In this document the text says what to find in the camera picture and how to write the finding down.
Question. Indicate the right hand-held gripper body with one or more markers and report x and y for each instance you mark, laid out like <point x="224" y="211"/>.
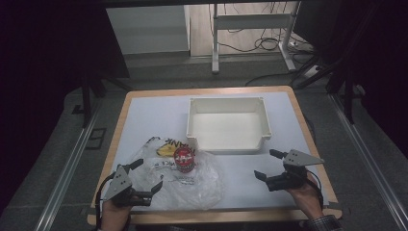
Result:
<point x="293" y="176"/>

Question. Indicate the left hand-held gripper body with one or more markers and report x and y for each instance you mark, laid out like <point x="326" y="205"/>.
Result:
<point x="117" y="186"/>

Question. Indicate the red can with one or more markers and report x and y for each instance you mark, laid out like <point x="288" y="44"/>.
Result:
<point x="184" y="159"/>

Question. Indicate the clear plastic bag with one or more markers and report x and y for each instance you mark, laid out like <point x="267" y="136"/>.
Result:
<point x="198" y="187"/>

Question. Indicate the white plastic bin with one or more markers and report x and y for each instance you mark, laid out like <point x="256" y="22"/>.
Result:
<point x="228" y="128"/>

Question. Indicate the person's right hand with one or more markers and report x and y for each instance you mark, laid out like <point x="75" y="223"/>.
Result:
<point x="308" y="200"/>

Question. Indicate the person's left hand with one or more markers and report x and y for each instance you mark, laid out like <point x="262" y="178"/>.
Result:
<point x="114" y="216"/>

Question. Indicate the black floor socket plate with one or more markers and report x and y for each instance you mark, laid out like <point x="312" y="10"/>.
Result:
<point x="95" y="138"/>

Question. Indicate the white table mat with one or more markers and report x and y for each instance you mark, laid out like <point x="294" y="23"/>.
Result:
<point x="157" y="118"/>

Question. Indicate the black metal stand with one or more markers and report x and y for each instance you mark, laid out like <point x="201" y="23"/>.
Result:
<point x="86" y="99"/>
<point x="349" y="96"/>

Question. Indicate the white power strip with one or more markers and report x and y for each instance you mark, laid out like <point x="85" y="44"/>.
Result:
<point x="310" y="72"/>

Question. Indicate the wooden table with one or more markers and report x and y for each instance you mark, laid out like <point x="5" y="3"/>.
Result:
<point x="211" y="90"/>

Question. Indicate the white panel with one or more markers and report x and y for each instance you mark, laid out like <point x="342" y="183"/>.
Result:
<point x="147" y="30"/>

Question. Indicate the aluminium floor rail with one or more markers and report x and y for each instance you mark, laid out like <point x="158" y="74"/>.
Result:
<point x="369" y="160"/>
<point x="69" y="170"/>

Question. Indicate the white desk frame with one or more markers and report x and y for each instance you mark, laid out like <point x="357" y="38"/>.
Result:
<point x="250" y="21"/>

